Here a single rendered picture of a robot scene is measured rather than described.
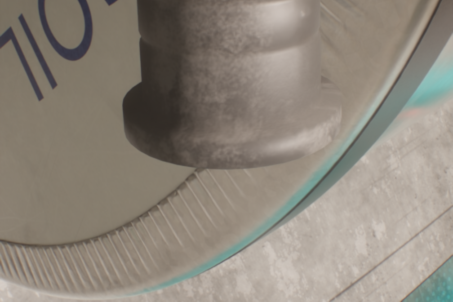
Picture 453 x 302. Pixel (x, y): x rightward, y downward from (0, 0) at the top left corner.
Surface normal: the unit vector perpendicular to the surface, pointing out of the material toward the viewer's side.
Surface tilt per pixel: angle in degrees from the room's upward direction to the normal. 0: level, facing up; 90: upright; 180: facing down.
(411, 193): 0
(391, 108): 60
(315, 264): 0
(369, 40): 89
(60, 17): 90
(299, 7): 25
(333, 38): 90
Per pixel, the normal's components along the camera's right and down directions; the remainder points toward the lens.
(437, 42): 0.65, 0.67
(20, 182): -0.70, 0.36
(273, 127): -0.01, -0.90
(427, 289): 0.61, -0.16
